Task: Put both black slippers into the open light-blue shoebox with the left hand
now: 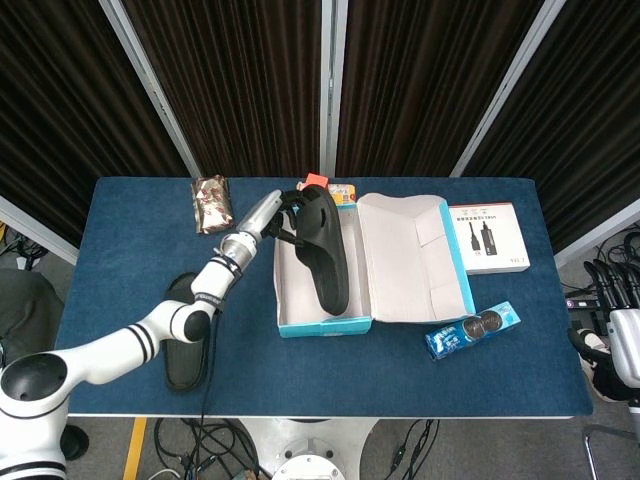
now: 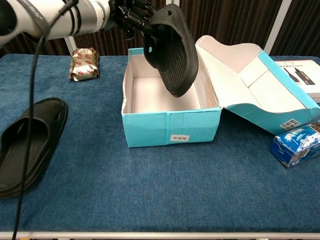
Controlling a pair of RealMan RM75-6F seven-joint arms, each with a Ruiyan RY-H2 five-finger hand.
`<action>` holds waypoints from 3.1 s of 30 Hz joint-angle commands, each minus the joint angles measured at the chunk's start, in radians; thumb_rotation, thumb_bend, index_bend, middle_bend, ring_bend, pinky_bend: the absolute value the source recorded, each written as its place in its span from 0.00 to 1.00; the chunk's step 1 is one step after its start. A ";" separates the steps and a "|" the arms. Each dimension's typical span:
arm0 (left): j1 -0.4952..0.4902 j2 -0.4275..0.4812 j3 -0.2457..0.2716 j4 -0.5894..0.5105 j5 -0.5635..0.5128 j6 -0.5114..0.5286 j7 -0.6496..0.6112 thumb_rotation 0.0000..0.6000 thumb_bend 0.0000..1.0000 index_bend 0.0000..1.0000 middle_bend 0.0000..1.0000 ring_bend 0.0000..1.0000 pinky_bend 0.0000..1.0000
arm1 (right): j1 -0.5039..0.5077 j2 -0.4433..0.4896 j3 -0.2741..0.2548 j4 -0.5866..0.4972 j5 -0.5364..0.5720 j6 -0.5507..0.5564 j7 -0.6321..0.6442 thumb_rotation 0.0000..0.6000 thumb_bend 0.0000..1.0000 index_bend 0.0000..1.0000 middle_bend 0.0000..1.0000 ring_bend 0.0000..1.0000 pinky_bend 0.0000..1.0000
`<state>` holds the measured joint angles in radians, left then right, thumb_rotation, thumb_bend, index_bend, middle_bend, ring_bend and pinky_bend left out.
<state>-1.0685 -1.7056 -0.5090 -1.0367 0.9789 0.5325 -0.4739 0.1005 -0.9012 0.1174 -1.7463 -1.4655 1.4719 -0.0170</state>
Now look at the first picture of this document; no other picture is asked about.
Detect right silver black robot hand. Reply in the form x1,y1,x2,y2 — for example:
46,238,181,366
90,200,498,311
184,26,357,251
567,258,640,390

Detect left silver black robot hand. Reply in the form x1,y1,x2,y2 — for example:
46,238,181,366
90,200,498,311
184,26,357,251
233,186,312,247

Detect black rubber slipper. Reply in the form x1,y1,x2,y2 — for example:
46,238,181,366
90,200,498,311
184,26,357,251
294,187,350,317
163,272,210,394

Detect light blue shoe box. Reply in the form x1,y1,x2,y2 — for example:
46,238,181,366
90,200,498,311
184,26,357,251
272,193,476,339

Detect brown foil snack packet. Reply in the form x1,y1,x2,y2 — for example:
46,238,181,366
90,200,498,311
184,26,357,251
190,174,235,235

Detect white and black sneaker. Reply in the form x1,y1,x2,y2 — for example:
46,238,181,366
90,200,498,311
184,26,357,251
579,332,626,402

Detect black power strip purple label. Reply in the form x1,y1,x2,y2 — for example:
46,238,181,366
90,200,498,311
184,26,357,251
564,297,609,312

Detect yellow flat snack packet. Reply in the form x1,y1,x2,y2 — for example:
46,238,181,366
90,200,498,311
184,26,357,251
327,182,358,207

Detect dark pleated curtain panel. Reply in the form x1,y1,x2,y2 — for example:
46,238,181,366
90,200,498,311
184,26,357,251
335,0,546,177
462,0,640,254
0,0,189,246
122,0,324,177

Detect blue Oreo cookie pack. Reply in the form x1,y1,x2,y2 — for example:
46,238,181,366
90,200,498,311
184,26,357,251
424,300,522,362

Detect blue felt table mat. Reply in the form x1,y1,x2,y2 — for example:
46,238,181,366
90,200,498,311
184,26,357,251
52,175,595,419

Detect dark grey trouser leg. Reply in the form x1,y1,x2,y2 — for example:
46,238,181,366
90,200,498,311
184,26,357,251
0,268,65,351

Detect yellow floor tape strip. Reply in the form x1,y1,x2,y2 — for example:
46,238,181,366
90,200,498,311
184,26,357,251
122,417,149,480

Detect black floor cable bundle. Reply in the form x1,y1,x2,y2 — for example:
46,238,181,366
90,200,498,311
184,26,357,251
594,222,640,271
152,417,266,480
0,222,49,274

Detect grey metal tube frame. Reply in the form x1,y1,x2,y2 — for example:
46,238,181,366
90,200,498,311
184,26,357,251
582,423,617,480

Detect grey aluminium partition rail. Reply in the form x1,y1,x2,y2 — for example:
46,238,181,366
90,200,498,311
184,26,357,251
0,194,80,266
553,198,640,270

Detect grey aluminium partition post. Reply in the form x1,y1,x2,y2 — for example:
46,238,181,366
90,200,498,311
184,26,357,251
98,0,203,178
319,0,350,178
449,0,569,178

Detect white cable adapter product box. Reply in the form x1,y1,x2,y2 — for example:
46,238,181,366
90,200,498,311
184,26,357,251
447,201,531,276

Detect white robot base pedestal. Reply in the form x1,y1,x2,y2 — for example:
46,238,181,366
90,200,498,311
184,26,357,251
238,417,380,480

